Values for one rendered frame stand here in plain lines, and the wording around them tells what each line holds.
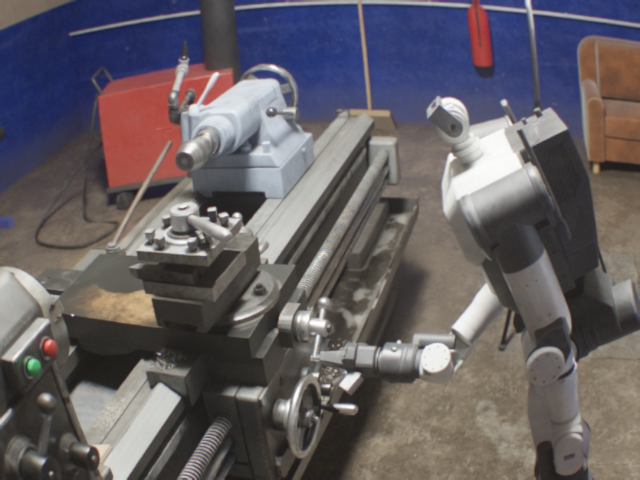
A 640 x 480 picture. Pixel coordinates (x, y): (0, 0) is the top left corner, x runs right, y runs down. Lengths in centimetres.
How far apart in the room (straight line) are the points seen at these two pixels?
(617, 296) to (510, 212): 42
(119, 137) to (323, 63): 185
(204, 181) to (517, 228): 155
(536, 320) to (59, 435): 81
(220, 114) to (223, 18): 234
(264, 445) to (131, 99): 324
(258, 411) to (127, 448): 35
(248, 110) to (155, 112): 233
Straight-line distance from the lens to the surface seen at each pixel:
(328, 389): 207
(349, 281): 293
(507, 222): 122
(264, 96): 257
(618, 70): 530
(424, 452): 272
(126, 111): 476
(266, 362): 172
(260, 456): 183
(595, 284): 155
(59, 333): 148
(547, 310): 129
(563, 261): 143
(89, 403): 192
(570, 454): 146
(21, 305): 117
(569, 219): 142
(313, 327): 178
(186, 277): 160
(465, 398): 296
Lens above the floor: 181
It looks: 26 degrees down
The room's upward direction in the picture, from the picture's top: 6 degrees counter-clockwise
